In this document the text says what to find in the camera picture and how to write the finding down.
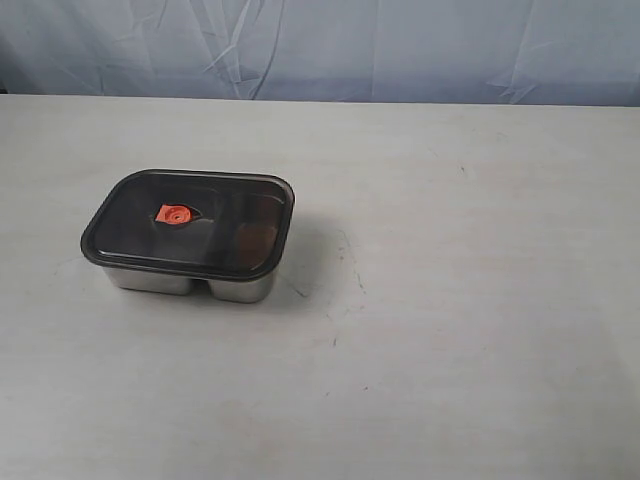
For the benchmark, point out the dark transparent lunch box lid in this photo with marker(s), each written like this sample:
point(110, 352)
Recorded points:
point(192, 224)

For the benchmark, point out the stainless steel lunch box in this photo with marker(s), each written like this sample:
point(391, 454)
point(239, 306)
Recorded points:
point(246, 292)

